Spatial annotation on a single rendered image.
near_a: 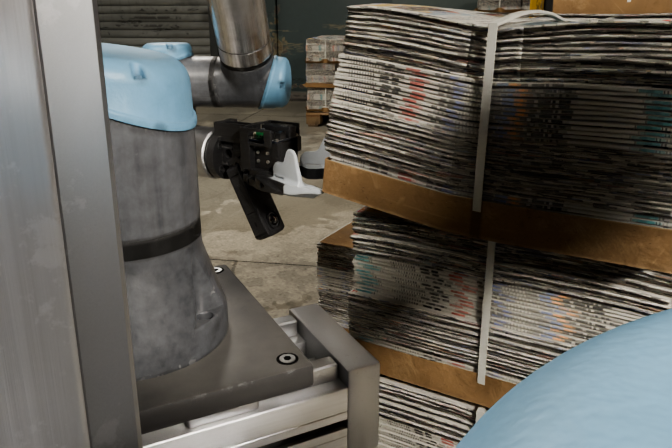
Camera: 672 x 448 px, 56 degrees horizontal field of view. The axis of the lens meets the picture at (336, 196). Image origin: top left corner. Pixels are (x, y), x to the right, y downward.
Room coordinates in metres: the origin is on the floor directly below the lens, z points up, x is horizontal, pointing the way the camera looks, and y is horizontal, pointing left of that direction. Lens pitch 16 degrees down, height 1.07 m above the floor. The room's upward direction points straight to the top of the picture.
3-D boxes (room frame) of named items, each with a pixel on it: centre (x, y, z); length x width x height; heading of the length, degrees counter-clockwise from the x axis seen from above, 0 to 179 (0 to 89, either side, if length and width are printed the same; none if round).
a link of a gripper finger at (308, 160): (0.86, 0.01, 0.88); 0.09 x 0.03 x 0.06; 86
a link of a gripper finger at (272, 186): (0.81, 0.08, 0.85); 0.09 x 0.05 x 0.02; 34
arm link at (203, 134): (0.91, 0.18, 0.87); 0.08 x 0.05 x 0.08; 150
